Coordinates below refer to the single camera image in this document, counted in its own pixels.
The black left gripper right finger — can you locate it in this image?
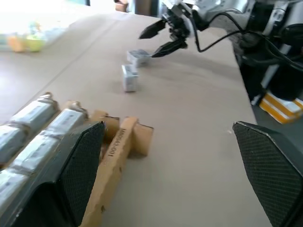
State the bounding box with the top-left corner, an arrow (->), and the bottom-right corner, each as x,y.
232,121 -> 303,227

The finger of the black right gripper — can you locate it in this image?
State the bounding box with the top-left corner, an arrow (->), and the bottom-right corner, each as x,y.
151,40 -> 189,58
138,19 -> 168,40

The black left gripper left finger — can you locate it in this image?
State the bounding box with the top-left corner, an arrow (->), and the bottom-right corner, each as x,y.
0,121 -> 106,227

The brown cardboard box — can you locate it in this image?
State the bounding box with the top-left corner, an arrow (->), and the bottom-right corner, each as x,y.
115,0 -> 130,11

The cardboard divider tray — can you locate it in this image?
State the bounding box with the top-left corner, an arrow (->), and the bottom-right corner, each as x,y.
0,91 -> 155,227

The yellow white striped base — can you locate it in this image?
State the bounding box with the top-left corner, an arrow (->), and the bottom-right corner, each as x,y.
258,91 -> 303,124

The yellow-green blurry object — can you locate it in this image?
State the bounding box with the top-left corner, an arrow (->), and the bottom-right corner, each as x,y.
25,35 -> 46,53

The orange blurry object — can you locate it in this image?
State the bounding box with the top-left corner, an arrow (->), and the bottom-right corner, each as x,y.
7,35 -> 26,52

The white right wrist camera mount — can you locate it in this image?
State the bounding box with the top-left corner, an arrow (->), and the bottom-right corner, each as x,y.
163,0 -> 199,40

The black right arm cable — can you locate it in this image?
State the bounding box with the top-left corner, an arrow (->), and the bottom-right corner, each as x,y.
193,11 -> 251,53

